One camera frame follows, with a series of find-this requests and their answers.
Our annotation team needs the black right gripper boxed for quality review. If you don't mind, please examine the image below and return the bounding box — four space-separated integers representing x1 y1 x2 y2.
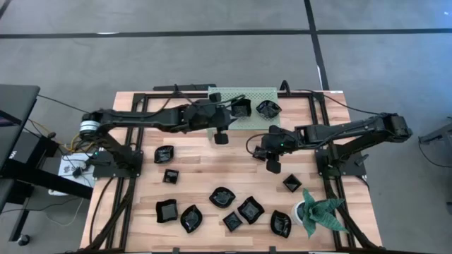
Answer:
253 123 301 175

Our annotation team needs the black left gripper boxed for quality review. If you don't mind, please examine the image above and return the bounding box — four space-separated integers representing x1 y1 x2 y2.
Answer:
183 92 238 145

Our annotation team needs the black wavy square mini plate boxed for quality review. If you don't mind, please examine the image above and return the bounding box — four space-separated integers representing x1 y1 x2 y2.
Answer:
230 98 253 119
155 198 179 224
237 195 266 226

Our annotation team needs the black leaf-shaped mini plate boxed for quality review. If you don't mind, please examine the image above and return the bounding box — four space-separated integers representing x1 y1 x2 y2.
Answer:
153 145 175 165
208 186 237 210
255 99 283 120
270 210 293 239
179 204 204 234

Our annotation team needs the green perforated metal shelf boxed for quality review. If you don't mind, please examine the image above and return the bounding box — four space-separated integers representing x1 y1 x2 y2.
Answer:
206 86 282 141

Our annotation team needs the long black bar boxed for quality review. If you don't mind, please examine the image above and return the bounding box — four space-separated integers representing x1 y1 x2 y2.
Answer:
152 83 218 92

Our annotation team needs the green plant in white pot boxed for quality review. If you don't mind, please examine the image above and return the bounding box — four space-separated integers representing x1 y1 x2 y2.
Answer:
290 188 350 240

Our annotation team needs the white printed box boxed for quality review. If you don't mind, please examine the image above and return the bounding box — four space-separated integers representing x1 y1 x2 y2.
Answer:
57 152 96 188

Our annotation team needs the black desk stand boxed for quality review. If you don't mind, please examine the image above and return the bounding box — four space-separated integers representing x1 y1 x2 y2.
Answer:
0 133 95 244

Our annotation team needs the black desk top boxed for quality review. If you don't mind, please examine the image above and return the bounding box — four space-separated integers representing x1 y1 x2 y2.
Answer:
0 83 41 170

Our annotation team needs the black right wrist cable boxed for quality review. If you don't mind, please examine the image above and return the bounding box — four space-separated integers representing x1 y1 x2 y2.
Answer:
245 133 271 158

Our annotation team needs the black aluminium table frame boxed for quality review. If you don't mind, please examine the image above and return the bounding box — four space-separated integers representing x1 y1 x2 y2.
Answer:
80 90 386 254

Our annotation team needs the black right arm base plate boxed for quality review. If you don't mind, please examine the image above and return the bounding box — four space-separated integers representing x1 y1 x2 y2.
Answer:
314 147 368 178

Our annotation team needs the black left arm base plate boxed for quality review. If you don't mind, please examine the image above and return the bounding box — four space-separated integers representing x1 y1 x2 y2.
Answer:
92 149 145 179

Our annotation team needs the yellow cable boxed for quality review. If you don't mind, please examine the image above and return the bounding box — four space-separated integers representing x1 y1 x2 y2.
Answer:
27 119 84 153

